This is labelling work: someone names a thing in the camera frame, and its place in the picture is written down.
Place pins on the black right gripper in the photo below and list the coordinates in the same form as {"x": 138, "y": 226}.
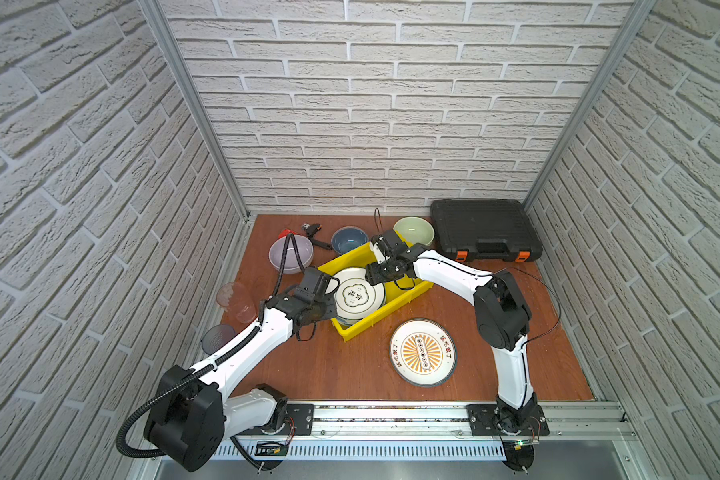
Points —
{"x": 372, "y": 269}

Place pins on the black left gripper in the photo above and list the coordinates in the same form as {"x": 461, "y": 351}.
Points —
{"x": 333, "y": 310}

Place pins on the yellow plastic bin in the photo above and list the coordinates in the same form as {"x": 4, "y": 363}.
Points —
{"x": 396, "y": 295}

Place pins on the white plate teal quatrefoil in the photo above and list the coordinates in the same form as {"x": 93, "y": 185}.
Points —
{"x": 356, "y": 298}

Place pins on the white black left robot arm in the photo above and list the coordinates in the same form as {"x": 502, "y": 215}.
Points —
{"x": 194, "y": 409}

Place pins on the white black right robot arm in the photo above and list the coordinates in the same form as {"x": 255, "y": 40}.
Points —
{"x": 502, "y": 317}

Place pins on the pale green ceramic bowl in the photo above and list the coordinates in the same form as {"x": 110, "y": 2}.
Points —
{"x": 415, "y": 230}

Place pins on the lavender ceramic bowl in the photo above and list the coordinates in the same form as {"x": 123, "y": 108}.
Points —
{"x": 304, "y": 249}

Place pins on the dark blue glazed bowl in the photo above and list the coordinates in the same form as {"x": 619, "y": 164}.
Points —
{"x": 348, "y": 238}

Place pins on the black plastic tool case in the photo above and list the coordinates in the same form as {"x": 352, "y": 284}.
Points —
{"x": 476, "y": 229}

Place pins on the red small object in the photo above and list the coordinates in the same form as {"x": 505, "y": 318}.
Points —
{"x": 285, "y": 233}

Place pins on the clear pink plastic cup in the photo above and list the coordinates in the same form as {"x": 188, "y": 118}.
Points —
{"x": 235, "y": 299}

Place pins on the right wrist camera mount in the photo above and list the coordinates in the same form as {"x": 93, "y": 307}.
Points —
{"x": 387, "y": 245}

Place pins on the black handled tool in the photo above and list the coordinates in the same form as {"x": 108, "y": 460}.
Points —
{"x": 310, "y": 231}

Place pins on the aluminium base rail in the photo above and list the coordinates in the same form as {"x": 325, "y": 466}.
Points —
{"x": 425, "y": 431}

